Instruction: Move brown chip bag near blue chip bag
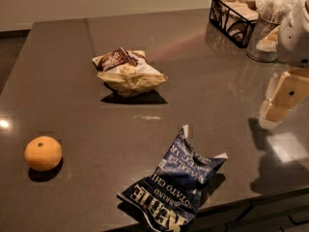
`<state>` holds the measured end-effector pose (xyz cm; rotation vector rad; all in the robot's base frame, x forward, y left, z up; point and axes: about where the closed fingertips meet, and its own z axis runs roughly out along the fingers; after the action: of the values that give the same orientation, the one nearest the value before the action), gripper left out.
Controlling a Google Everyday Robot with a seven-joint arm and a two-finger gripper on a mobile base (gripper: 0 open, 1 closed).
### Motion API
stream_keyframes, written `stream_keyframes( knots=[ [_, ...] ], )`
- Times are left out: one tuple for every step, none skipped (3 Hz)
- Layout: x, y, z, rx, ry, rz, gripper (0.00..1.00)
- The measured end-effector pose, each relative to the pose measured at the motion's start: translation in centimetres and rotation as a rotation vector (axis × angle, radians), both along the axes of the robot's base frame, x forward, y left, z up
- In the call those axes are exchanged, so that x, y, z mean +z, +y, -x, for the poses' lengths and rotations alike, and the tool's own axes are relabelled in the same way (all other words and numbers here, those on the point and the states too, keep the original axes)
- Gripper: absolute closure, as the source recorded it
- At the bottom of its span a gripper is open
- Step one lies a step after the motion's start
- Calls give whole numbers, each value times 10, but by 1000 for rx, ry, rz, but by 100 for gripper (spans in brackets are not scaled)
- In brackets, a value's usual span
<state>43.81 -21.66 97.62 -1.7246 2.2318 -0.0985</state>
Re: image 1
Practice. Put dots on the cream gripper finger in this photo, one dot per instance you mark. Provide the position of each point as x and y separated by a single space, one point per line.
272 114

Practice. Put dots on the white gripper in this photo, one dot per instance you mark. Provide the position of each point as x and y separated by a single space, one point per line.
294 38

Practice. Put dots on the brown chip bag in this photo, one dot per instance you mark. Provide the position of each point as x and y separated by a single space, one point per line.
127 72

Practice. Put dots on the blue Kettle chip bag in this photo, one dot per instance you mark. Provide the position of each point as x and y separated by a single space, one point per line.
170 198

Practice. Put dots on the metal mesh utensil cup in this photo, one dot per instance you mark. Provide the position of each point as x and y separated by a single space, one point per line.
262 44

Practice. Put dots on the white plastic wrapped cutlery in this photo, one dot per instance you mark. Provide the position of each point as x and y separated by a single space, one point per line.
274 10

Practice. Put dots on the orange fruit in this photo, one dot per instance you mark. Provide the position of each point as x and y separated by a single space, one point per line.
43 153

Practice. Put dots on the black wire napkin basket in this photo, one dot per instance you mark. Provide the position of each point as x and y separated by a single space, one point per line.
236 19

